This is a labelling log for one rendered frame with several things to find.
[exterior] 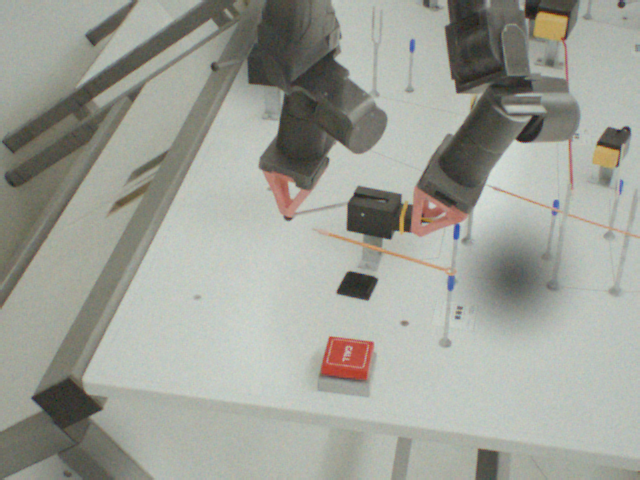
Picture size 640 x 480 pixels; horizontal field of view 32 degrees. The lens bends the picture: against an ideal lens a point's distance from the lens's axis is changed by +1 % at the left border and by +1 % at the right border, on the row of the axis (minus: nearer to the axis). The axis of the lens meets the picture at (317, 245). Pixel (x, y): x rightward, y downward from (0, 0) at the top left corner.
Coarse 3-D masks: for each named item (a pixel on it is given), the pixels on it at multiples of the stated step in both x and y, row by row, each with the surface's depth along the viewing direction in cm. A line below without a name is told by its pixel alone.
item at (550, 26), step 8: (536, 16) 170; (544, 16) 170; (552, 16) 170; (560, 16) 170; (536, 24) 170; (544, 24) 170; (552, 24) 169; (560, 24) 169; (536, 32) 171; (544, 32) 171; (552, 32) 170; (560, 32) 169; (560, 40) 170
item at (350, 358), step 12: (336, 348) 120; (348, 348) 120; (360, 348) 120; (372, 348) 120; (324, 360) 118; (336, 360) 118; (348, 360) 118; (360, 360) 118; (324, 372) 118; (336, 372) 118; (348, 372) 117; (360, 372) 117
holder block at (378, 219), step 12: (360, 192) 134; (372, 192) 134; (384, 192) 134; (348, 204) 132; (360, 204) 132; (372, 204) 132; (384, 204) 132; (396, 204) 132; (348, 216) 133; (360, 216) 132; (372, 216) 132; (384, 216) 131; (348, 228) 134; (360, 228) 133; (372, 228) 133; (384, 228) 132
